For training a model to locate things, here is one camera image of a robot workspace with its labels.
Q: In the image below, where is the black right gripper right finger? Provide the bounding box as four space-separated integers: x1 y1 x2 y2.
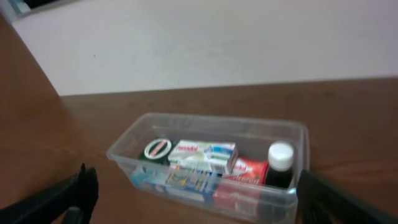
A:
296 170 397 224

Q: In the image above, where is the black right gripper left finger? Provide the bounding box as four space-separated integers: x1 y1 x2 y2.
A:
1 164 99 224

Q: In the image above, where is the dark bottle yellow label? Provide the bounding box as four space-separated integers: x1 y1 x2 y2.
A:
265 141 294 189

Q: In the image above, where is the red panadol box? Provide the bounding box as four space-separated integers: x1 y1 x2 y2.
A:
213 157 268 218

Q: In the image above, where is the green round-logo box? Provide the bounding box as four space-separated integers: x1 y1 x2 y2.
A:
139 138 175 166

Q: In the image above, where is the white and green medicine box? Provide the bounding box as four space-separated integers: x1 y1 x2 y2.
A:
168 140 238 175

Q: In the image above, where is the blue cool fever box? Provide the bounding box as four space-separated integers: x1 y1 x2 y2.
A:
130 166 222 203

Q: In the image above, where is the clear plastic container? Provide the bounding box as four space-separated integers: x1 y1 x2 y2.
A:
107 113 309 223

